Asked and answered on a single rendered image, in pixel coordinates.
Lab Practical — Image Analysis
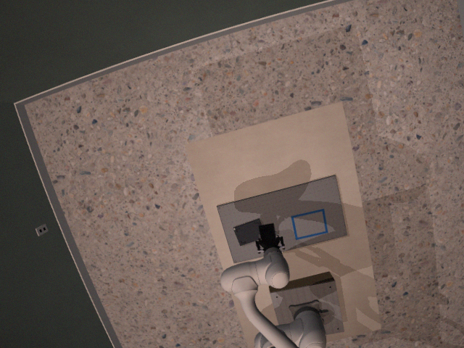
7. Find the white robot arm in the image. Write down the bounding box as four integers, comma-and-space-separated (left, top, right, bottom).
220, 247, 329, 348

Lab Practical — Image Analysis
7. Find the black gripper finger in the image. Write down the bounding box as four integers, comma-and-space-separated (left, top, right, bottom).
256, 234, 268, 254
273, 231, 285, 249

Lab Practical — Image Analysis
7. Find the black well plate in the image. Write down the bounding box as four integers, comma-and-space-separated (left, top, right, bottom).
259, 223, 276, 245

